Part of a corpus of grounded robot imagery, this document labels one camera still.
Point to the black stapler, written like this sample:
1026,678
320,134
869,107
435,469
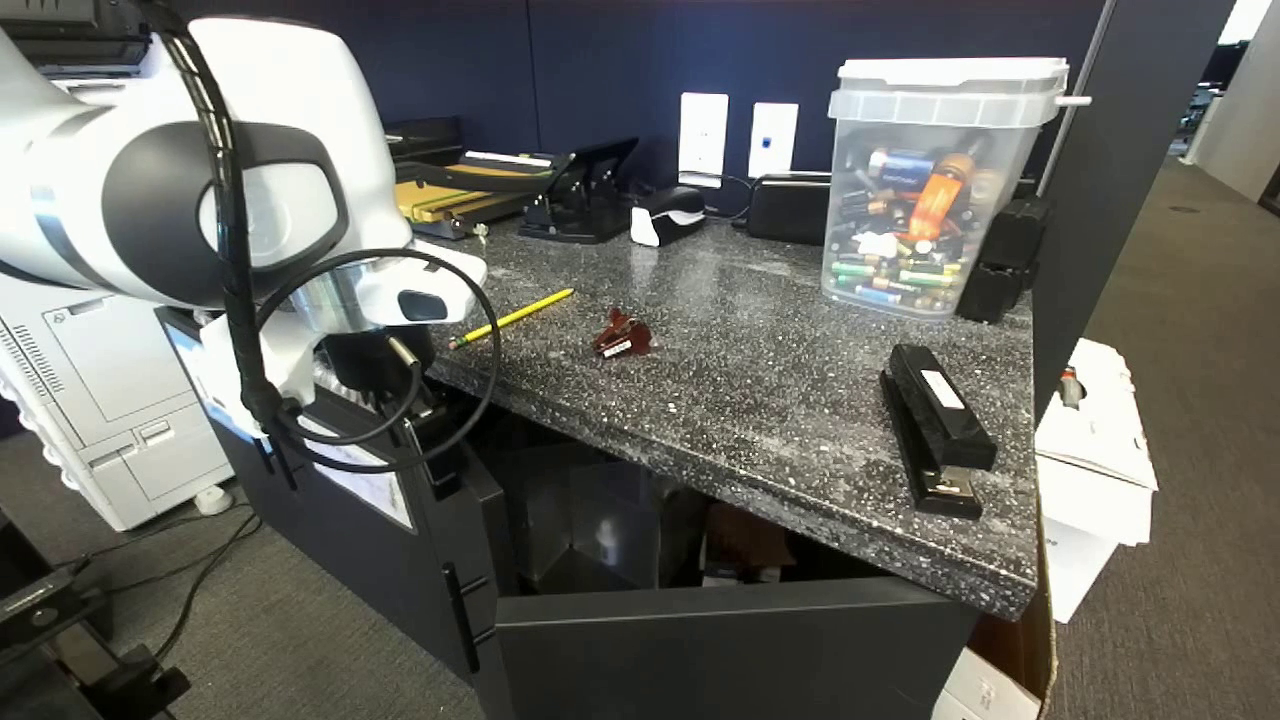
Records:
936,423

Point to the brown cardboard box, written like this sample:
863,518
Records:
1023,652

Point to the black rectangular desk box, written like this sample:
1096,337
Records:
784,208

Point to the yellow pencil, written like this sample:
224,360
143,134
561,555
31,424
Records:
512,318

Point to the white stacked storage boxes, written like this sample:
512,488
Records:
1096,465

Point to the white container lid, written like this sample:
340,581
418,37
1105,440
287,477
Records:
949,90

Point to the yellow board paper cutter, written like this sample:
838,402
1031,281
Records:
441,202

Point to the brown staple remover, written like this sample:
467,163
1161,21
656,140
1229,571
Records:
623,337

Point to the tall black desk device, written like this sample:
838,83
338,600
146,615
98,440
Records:
1002,260

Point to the black trash drawer front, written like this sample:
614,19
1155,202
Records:
303,513

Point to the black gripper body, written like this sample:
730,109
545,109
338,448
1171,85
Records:
360,360

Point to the black metal camera stand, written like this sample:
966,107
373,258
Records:
67,647

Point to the white card sign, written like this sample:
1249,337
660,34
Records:
702,140

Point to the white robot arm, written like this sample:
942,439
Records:
123,202

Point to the clear plastic battery container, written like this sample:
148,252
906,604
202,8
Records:
921,220

